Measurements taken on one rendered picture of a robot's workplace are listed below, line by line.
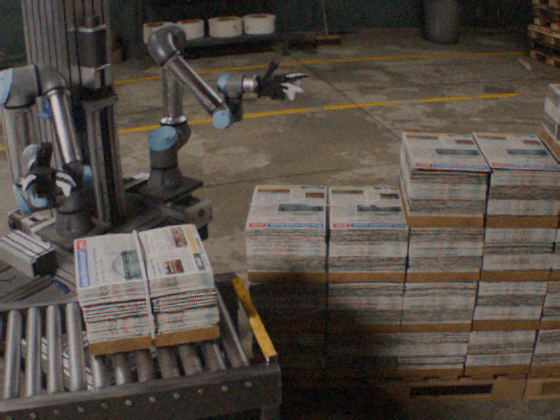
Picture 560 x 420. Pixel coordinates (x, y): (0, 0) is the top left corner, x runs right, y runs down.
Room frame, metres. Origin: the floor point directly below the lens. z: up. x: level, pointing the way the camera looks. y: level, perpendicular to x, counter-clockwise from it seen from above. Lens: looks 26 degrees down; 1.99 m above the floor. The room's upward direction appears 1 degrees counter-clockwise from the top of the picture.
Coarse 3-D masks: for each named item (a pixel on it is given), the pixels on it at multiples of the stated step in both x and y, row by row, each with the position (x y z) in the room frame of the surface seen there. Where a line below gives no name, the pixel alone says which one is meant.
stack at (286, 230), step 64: (256, 192) 2.58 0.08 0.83; (320, 192) 2.57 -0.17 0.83; (384, 192) 2.56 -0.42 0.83; (256, 256) 2.28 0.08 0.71; (320, 256) 2.27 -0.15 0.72; (384, 256) 2.25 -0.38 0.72; (448, 256) 2.24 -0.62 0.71; (512, 256) 2.22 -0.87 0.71; (320, 320) 2.27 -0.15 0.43; (384, 320) 2.26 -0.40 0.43; (448, 320) 2.23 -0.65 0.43; (512, 320) 2.22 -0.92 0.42; (320, 384) 2.27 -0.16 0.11; (384, 384) 2.25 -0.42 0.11; (448, 384) 2.23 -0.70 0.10; (512, 384) 2.21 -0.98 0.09
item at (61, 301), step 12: (216, 276) 2.00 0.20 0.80; (228, 276) 2.00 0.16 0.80; (228, 288) 1.97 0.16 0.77; (24, 300) 1.84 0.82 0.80; (36, 300) 1.84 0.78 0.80; (48, 300) 1.84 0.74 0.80; (60, 300) 1.84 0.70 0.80; (72, 300) 1.85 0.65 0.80; (228, 300) 1.97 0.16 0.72; (0, 312) 1.77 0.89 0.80; (24, 312) 1.79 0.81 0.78; (24, 324) 1.79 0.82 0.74; (84, 324) 1.84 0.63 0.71; (24, 336) 1.79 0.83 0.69
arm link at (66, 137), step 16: (48, 64) 2.31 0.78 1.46; (48, 80) 2.25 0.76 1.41; (64, 80) 2.28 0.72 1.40; (48, 96) 2.23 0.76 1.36; (64, 96) 2.24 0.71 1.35; (64, 112) 2.19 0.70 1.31; (64, 128) 2.15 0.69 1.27; (64, 144) 2.12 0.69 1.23; (64, 160) 2.08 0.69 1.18; (80, 160) 2.10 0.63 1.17; (80, 176) 2.05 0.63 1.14
